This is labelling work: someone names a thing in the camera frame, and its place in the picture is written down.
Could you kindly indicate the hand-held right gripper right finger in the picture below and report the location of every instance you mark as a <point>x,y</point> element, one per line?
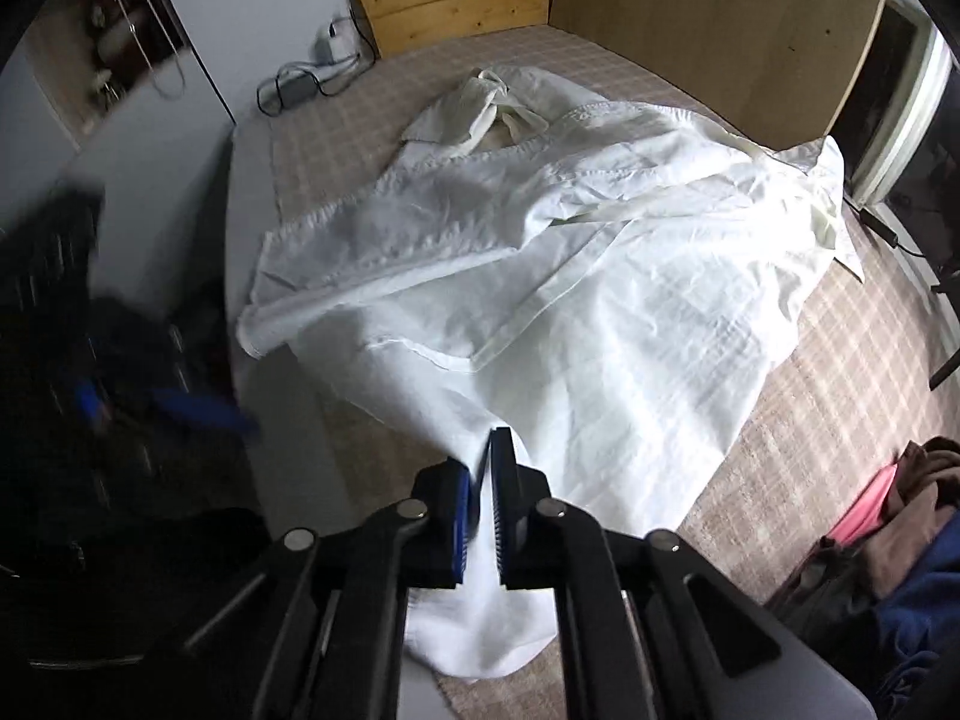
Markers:
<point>499,510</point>

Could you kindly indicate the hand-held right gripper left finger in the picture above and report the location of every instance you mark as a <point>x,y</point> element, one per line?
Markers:
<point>463,495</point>

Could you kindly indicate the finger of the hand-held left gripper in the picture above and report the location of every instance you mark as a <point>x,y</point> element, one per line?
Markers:
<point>91,399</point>
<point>202,412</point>

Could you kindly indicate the white shirt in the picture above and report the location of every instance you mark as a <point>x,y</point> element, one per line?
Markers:
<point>600,277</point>

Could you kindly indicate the shelf unit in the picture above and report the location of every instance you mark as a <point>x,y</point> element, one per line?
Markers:
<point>112,30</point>

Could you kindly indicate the dark grey garment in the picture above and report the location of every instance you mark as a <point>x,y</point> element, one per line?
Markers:
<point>825,585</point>

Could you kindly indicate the plaid blanket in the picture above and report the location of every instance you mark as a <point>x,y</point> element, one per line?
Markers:
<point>825,390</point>

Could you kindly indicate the white charger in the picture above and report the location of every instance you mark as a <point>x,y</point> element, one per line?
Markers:
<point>334,41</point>

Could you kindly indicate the pink garment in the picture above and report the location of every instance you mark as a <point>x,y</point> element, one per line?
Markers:
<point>870,502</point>

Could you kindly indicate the brown garment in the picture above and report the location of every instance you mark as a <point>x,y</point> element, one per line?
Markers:
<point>922,495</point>

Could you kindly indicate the navy garment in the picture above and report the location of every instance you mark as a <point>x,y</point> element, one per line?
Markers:
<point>930,600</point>

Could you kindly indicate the light wood panel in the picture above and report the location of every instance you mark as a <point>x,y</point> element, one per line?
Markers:
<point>712,30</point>

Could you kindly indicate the white window frame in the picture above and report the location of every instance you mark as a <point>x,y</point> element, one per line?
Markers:
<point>911,90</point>

